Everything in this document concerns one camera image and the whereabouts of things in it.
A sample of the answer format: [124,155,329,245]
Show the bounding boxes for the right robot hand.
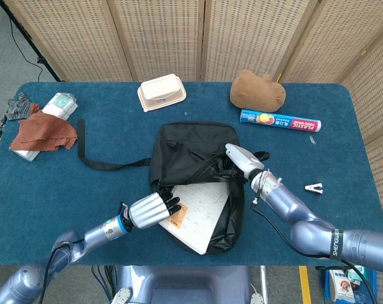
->
[214,142,266,183]

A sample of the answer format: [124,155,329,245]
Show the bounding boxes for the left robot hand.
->
[127,186,184,230]

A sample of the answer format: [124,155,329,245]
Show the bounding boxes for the yellow and white spiral notebook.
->
[158,181,230,256]

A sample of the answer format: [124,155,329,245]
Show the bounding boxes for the black fabric backpack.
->
[77,118,271,255]

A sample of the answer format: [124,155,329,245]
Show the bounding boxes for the blue plastic food wrap box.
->
[239,108,323,134]

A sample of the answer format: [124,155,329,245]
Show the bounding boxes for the brown plush toy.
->
[229,69,287,113]

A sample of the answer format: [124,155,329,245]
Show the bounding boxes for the small white black clip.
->
[304,181,324,195]

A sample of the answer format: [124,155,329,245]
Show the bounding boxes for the blue grey robot torso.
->
[110,265,265,304]

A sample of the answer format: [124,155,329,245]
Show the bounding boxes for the rust brown cloth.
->
[8,103,79,153]

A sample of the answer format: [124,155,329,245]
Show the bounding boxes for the woven wicker folding screen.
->
[3,0,383,304]

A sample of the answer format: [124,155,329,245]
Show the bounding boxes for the blue printed box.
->
[323,267,379,304]

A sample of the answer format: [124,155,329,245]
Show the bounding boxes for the grey patterned cloth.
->
[5,92,34,122]

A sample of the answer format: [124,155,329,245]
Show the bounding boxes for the black tripod stand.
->
[0,0,64,84]

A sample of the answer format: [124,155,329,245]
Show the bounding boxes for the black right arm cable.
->
[249,169,379,304]

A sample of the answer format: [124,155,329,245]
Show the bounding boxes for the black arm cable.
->
[41,239,85,304]
[249,169,379,304]

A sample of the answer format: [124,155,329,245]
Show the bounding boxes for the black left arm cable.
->
[41,239,85,304]

